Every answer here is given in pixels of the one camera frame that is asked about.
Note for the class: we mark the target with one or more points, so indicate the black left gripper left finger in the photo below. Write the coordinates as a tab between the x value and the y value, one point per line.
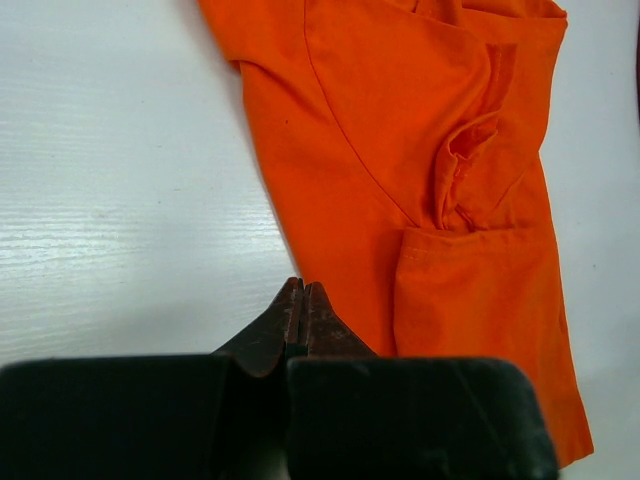
183	416

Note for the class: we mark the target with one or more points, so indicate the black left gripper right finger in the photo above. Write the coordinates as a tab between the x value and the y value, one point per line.
357	416

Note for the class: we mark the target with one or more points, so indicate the orange t shirt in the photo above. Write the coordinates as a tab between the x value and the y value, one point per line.
399	142

